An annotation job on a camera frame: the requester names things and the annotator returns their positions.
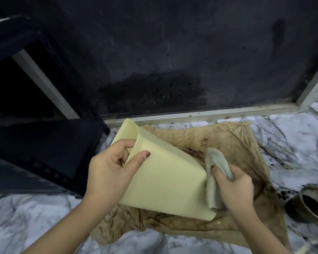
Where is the person's right hand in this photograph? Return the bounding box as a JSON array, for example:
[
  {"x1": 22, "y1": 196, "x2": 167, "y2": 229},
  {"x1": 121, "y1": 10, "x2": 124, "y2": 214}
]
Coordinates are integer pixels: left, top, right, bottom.
[{"x1": 211, "y1": 163, "x2": 254, "y2": 212}]

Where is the person's left hand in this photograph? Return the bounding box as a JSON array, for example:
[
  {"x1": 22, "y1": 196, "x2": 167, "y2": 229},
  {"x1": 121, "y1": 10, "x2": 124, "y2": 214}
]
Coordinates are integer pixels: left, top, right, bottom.
[{"x1": 85, "y1": 139, "x2": 151, "y2": 205}]

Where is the grey cleaning cloth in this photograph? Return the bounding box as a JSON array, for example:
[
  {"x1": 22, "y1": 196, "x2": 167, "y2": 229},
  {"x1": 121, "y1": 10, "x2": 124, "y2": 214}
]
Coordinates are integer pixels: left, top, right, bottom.
[{"x1": 204, "y1": 147, "x2": 234, "y2": 210}]

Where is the pale yellow plastic planter pot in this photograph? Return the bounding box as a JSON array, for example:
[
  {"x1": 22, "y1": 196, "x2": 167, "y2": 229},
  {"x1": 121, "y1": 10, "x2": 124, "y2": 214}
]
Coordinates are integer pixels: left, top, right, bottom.
[{"x1": 110, "y1": 118, "x2": 217, "y2": 220}]

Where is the person's right forearm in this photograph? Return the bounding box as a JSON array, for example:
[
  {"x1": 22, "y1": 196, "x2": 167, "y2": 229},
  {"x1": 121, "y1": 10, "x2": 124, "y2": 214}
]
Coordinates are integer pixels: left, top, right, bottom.
[{"x1": 229, "y1": 204, "x2": 295, "y2": 254}]

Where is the person's left forearm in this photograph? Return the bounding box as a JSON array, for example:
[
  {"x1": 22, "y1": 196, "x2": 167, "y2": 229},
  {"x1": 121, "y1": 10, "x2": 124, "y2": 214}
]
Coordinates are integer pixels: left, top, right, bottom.
[{"x1": 21, "y1": 192, "x2": 115, "y2": 254}]

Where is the stained brown paper sheet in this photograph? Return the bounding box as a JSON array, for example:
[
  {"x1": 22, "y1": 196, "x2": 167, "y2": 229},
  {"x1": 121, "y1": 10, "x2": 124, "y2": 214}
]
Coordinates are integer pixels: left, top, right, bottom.
[{"x1": 90, "y1": 122, "x2": 290, "y2": 247}]

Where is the black metal shelf rack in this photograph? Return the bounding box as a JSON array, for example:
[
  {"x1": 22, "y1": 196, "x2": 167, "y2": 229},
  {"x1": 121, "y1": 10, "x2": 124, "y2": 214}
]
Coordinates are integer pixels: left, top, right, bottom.
[{"x1": 0, "y1": 13, "x2": 110, "y2": 199}]

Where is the white window frame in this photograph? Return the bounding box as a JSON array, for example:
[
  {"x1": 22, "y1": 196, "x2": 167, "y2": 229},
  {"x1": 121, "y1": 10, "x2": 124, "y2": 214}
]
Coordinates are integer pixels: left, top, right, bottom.
[{"x1": 103, "y1": 54, "x2": 318, "y2": 128}]

